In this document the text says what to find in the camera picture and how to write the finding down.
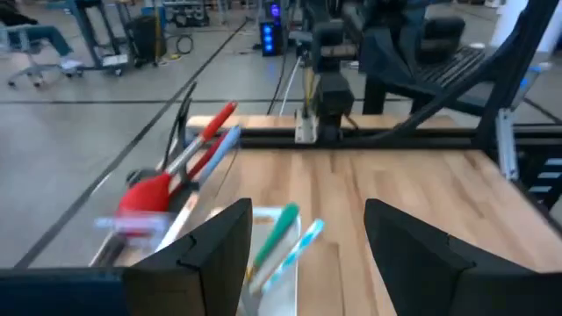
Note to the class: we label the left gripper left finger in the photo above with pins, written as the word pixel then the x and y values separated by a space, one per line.
pixel 197 281

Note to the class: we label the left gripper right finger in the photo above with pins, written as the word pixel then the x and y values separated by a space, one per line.
pixel 439 285

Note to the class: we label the black plastic spoon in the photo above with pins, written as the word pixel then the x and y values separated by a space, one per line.
pixel 184 109

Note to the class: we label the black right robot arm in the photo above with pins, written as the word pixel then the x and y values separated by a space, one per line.
pixel 331 92

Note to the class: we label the white plastic bin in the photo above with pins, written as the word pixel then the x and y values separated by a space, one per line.
pixel 281 303

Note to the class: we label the black floor bin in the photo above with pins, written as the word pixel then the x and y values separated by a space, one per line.
pixel 147 41

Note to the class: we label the black computer tower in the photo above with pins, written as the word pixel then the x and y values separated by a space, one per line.
pixel 268 37

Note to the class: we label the office chair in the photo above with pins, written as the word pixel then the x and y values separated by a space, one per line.
pixel 26 72

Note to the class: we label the grey equipment cart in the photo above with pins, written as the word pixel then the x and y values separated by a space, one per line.
pixel 94 30

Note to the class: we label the person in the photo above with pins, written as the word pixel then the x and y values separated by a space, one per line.
pixel 48 35

